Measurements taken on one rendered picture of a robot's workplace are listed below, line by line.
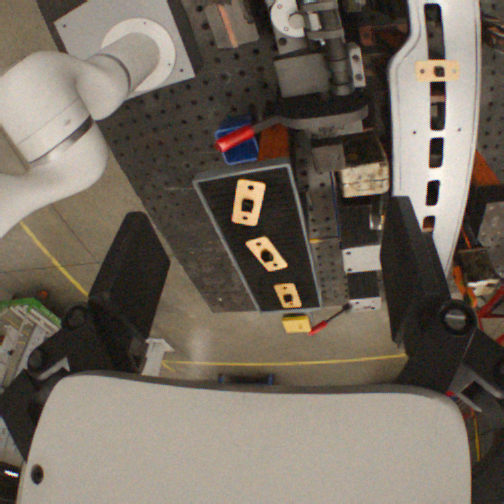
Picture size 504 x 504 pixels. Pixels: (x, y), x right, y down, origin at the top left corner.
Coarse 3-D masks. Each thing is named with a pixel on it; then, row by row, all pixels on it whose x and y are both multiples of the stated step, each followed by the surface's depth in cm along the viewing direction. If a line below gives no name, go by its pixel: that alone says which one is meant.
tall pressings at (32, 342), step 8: (32, 328) 332; (40, 328) 339; (32, 336) 327; (40, 336) 336; (32, 344) 322; (24, 352) 311; (24, 360) 305; (16, 368) 296; (0, 416) 253; (0, 424) 248; (0, 432) 243; (8, 432) 254; (0, 440) 239; (8, 440) 265
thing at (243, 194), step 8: (240, 184) 44; (248, 184) 44; (256, 184) 44; (264, 184) 44; (240, 192) 46; (248, 192) 45; (256, 192) 45; (240, 200) 47; (248, 200) 46; (256, 200) 46; (240, 208) 48; (248, 208) 47; (256, 208) 48; (240, 216) 49; (248, 216) 49; (256, 216) 49; (248, 224) 50
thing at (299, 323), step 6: (282, 318) 74; (288, 318) 73; (294, 318) 73; (300, 318) 72; (306, 318) 72; (288, 324) 74; (294, 324) 74; (300, 324) 73; (306, 324) 73; (288, 330) 76; (294, 330) 76; (300, 330) 76; (306, 330) 75
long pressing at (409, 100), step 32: (416, 0) 33; (448, 0) 31; (416, 32) 37; (448, 32) 35; (480, 32) 34; (480, 64) 38; (416, 96) 45; (448, 96) 44; (480, 96) 42; (416, 128) 50; (448, 128) 48; (416, 160) 55; (448, 160) 53; (416, 192) 61; (448, 192) 59; (448, 224) 66; (448, 256) 74
